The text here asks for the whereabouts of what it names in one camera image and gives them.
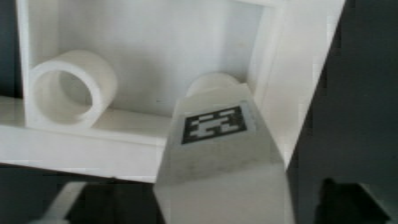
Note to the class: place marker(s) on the white chair seat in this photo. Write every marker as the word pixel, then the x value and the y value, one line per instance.
pixel 113 54

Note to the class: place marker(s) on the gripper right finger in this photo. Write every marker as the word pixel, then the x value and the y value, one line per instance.
pixel 350 205

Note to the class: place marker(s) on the white chair leg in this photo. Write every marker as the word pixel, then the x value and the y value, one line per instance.
pixel 222 183

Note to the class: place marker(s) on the white U-shaped fence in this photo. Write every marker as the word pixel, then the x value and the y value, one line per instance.
pixel 115 158

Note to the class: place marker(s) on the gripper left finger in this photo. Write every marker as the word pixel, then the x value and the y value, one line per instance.
pixel 60 208

